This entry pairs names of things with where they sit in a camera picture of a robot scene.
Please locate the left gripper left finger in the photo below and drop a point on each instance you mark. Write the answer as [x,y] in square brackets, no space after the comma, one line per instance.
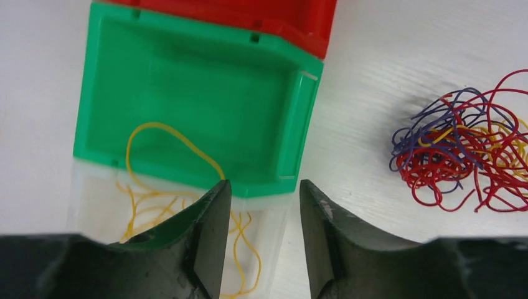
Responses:
[183,257]

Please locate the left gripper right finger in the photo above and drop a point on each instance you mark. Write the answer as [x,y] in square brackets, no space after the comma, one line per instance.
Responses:
[348,257]

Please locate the clear plastic bin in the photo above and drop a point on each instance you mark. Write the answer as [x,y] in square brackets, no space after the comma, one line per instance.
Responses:
[101,206]

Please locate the green plastic bin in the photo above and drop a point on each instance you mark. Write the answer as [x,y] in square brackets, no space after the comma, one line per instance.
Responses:
[244,98]

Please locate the red plastic bin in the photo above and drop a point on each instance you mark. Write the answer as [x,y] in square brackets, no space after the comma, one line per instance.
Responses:
[305,23]

